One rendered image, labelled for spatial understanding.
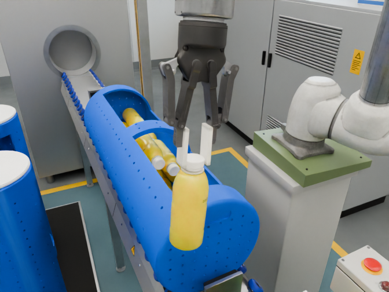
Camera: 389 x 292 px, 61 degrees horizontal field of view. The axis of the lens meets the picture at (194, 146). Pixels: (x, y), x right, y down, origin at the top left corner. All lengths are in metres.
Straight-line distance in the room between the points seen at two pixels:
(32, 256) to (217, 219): 0.91
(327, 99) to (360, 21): 1.13
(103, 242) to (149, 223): 1.66
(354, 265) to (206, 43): 0.60
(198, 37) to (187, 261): 0.51
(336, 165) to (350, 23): 1.24
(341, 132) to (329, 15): 1.37
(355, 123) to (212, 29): 0.77
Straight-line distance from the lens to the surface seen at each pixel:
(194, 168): 0.56
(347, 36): 2.37
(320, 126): 1.23
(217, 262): 0.86
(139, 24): 2.01
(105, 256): 2.35
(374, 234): 2.73
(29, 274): 1.54
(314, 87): 1.23
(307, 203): 1.34
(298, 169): 1.21
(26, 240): 1.44
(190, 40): 0.50
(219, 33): 0.51
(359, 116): 1.15
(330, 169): 1.27
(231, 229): 0.81
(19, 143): 1.88
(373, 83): 1.11
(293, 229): 1.39
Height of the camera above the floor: 1.69
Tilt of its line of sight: 29 degrees down
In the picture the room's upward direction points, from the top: straight up
